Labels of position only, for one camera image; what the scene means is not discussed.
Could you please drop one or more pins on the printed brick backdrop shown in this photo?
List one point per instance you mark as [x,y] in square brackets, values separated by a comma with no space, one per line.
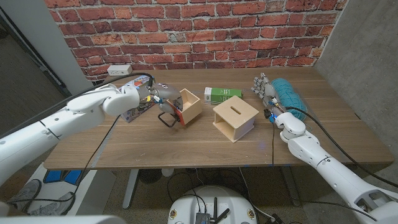
[199,31]

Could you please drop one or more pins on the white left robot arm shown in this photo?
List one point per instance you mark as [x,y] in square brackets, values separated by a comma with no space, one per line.
[62,119]

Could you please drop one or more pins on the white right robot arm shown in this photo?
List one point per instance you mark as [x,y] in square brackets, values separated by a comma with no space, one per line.
[332,171]

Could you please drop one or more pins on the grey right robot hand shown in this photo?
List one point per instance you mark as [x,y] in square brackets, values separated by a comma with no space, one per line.
[270,91]

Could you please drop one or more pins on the wooden drawer with red front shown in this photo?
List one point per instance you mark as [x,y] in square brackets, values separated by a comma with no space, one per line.
[192,109]

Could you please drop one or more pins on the colourful toy carton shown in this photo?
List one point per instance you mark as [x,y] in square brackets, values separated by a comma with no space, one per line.
[133,113]

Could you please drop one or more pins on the teal yarn skein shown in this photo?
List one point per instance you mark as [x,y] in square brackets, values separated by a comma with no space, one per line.
[290,95]

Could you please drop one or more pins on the green and white package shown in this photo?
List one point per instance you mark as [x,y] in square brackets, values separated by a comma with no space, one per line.
[222,93]

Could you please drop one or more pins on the wooden box with slot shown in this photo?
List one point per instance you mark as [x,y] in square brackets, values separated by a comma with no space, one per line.
[237,113]

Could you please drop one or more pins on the white table leg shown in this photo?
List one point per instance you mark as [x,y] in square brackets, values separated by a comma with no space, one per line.
[130,186]

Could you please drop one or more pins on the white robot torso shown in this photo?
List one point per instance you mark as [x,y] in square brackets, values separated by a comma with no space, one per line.
[186,205]

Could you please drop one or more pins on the dark grey table leg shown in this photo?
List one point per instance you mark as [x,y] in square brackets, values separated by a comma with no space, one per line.
[290,186]

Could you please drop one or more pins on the black torso antenna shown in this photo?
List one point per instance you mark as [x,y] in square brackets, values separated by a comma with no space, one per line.
[214,207]
[224,213]

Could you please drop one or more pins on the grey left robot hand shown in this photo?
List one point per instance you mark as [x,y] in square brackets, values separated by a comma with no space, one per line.
[168,91]

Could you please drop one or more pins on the grey sneaker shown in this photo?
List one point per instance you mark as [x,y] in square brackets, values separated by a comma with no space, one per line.
[53,205]
[26,191]

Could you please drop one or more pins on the white power outlet strip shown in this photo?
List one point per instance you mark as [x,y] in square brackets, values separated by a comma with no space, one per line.
[119,70]

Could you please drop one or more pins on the blue and black floor item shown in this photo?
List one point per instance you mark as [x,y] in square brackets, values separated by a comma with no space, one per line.
[53,176]

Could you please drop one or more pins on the dark round floor object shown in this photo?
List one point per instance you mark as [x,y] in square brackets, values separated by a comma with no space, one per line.
[149,175]

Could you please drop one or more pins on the grey torso electronics box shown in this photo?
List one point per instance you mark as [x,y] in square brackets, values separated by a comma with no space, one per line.
[202,218]

